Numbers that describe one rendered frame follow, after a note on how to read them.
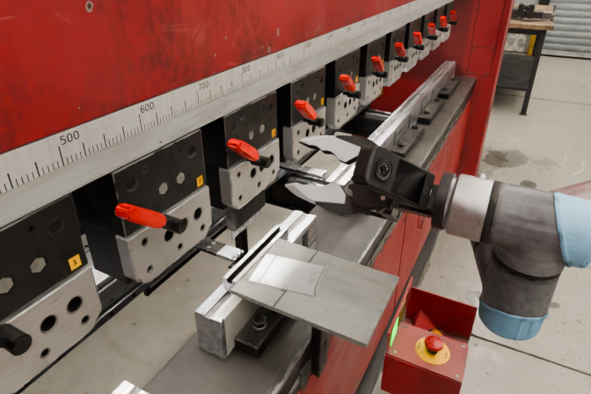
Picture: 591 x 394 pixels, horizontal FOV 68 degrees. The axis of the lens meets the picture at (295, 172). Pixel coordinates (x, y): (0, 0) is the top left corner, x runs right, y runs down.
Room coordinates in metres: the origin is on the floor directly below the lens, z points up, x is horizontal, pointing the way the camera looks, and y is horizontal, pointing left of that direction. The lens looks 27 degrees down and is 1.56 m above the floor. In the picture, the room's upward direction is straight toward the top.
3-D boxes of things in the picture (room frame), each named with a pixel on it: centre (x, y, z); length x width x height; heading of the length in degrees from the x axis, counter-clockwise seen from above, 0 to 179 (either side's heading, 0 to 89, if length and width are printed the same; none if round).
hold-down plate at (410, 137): (1.56, -0.43, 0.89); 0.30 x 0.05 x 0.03; 152
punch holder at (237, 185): (0.68, 0.10, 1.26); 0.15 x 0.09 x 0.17; 152
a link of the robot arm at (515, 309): (0.43, -0.28, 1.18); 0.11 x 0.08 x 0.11; 170
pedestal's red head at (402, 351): (0.71, -0.31, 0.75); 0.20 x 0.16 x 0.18; 153
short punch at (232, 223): (0.70, 0.09, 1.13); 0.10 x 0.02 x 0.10; 152
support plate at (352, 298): (0.63, -0.04, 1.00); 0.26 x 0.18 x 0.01; 62
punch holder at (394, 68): (1.38, -0.28, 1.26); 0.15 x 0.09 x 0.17; 152
